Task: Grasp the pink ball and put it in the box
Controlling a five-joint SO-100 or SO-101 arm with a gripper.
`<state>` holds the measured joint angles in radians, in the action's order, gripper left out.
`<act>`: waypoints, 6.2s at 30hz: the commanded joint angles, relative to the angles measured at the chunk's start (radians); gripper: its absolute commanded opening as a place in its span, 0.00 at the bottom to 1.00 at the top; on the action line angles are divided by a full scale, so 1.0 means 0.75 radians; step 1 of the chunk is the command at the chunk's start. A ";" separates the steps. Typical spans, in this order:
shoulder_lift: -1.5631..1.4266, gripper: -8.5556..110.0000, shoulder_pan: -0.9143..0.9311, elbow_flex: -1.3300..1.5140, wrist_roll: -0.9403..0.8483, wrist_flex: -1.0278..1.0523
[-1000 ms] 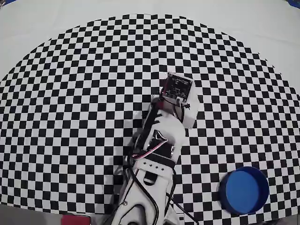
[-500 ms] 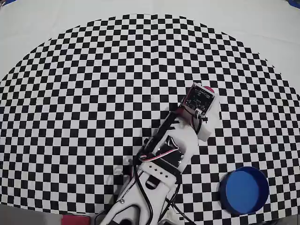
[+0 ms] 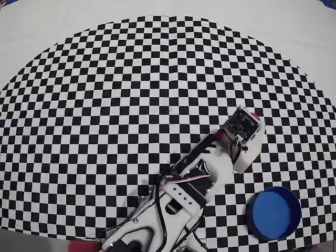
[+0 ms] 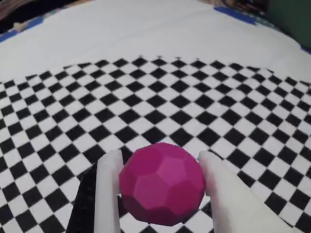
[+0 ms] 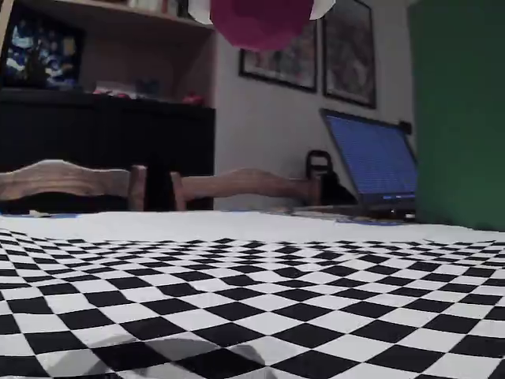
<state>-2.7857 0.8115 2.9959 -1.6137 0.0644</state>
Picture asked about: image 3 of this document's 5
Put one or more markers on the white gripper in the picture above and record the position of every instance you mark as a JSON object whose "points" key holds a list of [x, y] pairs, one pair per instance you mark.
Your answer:
{"points": [[222, 136]]}

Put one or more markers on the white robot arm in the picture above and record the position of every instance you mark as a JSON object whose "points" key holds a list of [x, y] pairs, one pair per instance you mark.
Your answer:
{"points": [[147, 231]]}

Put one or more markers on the blue round box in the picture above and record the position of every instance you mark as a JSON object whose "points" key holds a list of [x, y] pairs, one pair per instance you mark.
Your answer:
{"points": [[273, 212]]}

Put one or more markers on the black and white checkerboard mat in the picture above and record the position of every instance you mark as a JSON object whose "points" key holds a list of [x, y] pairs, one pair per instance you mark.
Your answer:
{"points": [[131, 78]]}

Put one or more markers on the red flat object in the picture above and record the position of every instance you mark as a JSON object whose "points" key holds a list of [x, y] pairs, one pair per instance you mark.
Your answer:
{"points": [[84, 247]]}

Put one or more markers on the black wrist camera circuit board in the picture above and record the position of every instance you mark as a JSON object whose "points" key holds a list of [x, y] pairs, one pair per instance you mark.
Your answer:
{"points": [[241, 123]]}

